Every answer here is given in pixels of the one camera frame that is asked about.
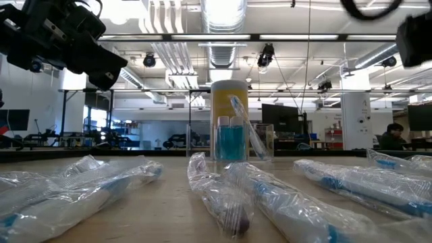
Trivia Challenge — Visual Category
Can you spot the clear acrylic organizer box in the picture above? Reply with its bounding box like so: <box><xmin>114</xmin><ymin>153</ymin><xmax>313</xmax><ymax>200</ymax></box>
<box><xmin>185</xmin><ymin>121</ymin><xmax>275</xmax><ymax>162</ymax></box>

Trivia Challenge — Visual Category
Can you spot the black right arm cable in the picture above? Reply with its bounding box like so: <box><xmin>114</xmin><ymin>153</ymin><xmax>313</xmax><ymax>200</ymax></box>
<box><xmin>339</xmin><ymin>0</ymin><xmax>404</xmax><ymax>21</ymax></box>

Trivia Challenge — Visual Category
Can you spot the small red storage shelf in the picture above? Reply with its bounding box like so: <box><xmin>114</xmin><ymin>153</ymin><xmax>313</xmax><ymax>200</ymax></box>
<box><xmin>324</xmin><ymin>127</ymin><xmax>344</xmax><ymax>150</ymax></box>

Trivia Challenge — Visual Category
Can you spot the purple toothbrush in clear wrapper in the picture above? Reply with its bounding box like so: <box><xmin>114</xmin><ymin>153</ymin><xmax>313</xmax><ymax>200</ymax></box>
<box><xmin>187</xmin><ymin>151</ymin><xmax>254</xmax><ymax>238</ymax></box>

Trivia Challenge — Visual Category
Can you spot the black background monitor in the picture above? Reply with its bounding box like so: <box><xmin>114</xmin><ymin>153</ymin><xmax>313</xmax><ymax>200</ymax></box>
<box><xmin>261</xmin><ymin>103</ymin><xmax>301</xmax><ymax>134</ymax></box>
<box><xmin>407</xmin><ymin>103</ymin><xmax>432</xmax><ymax>132</ymax></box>
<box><xmin>0</xmin><ymin>109</ymin><xmax>30</xmax><ymax>136</ymax></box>

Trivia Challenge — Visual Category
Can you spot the black overhead light rail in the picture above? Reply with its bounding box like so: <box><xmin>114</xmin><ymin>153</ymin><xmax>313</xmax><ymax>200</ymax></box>
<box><xmin>101</xmin><ymin>32</ymin><xmax>398</xmax><ymax>43</ymax></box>

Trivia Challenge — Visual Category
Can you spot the person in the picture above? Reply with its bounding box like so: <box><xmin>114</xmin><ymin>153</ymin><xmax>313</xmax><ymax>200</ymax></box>
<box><xmin>378</xmin><ymin>122</ymin><xmax>406</xmax><ymax>151</ymax></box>

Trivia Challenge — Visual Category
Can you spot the black background workstation frame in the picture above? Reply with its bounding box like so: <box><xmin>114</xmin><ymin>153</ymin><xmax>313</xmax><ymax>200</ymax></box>
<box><xmin>59</xmin><ymin>88</ymin><xmax>212</xmax><ymax>149</ymax></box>

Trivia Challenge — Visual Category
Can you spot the black aluminium table frame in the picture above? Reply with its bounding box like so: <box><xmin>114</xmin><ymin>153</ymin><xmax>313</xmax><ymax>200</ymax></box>
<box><xmin>0</xmin><ymin>148</ymin><xmax>432</xmax><ymax>161</ymax></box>

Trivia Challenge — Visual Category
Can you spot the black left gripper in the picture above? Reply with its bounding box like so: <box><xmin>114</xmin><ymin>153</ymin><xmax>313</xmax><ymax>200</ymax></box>
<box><xmin>0</xmin><ymin>0</ymin><xmax>129</xmax><ymax>92</ymax></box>

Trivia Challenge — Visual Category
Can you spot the yellow wipes canister white lid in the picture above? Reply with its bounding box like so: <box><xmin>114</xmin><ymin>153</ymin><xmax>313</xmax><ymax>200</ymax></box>
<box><xmin>209</xmin><ymin>79</ymin><xmax>250</xmax><ymax>161</ymax></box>

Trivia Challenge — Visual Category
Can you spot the blue toothbrush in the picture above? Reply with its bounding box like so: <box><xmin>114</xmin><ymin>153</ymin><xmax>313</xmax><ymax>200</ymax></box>
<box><xmin>292</xmin><ymin>158</ymin><xmax>432</xmax><ymax>219</ymax></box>
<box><xmin>0</xmin><ymin>158</ymin><xmax>165</xmax><ymax>243</ymax></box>
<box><xmin>0</xmin><ymin>154</ymin><xmax>112</xmax><ymax>217</ymax></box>
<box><xmin>228</xmin><ymin>94</ymin><xmax>273</xmax><ymax>161</ymax></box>
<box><xmin>224</xmin><ymin>161</ymin><xmax>382</xmax><ymax>243</ymax></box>
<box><xmin>367</xmin><ymin>147</ymin><xmax>432</xmax><ymax>176</ymax></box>

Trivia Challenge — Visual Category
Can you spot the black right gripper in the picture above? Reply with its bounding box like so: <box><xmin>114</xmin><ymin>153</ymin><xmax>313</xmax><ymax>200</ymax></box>
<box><xmin>396</xmin><ymin>11</ymin><xmax>432</xmax><ymax>68</ymax></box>

